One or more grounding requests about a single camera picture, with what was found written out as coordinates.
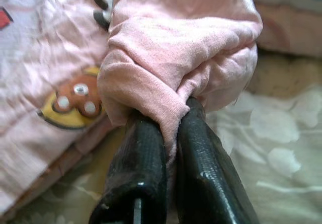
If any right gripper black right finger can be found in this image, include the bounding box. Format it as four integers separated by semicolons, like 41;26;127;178
176;98;260;224

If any pink cartoon print blanket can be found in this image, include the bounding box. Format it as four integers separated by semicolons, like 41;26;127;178
0;0;322;221

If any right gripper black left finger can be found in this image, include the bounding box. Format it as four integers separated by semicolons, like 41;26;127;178
88;119;168;224

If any beige floral bed sheet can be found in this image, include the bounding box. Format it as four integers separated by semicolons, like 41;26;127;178
7;55;322;224

